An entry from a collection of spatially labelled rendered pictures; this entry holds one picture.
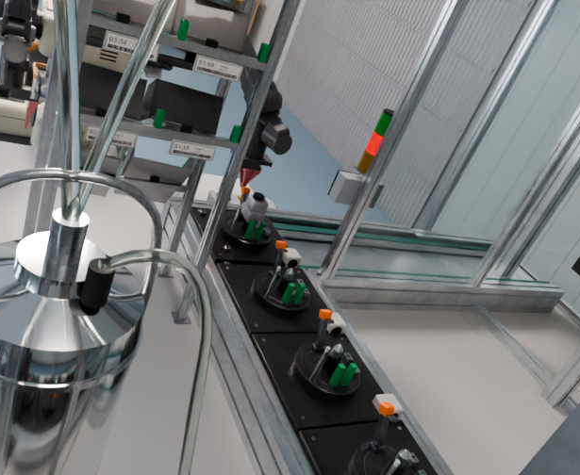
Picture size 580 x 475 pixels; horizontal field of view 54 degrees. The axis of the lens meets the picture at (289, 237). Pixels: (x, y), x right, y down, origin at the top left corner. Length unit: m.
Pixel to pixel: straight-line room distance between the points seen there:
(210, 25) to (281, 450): 0.74
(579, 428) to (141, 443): 0.90
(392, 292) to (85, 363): 1.32
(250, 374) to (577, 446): 0.90
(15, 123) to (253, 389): 1.54
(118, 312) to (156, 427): 0.69
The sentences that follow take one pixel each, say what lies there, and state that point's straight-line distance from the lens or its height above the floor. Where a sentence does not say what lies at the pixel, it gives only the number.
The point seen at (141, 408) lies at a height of 0.86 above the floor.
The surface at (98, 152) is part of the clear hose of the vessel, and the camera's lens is 0.39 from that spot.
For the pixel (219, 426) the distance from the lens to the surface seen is 1.14.
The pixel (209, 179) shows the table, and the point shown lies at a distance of 2.01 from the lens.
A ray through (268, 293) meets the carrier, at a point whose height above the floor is 1.00.
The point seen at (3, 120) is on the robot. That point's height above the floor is 0.75.
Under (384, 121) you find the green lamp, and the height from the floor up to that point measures 1.39.
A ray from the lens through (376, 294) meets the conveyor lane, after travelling 1.63.
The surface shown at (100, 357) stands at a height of 1.40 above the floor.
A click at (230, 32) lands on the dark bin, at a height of 1.49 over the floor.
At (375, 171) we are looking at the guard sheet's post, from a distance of 1.36.
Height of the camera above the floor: 1.69
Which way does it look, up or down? 27 degrees down
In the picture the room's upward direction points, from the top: 23 degrees clockwise
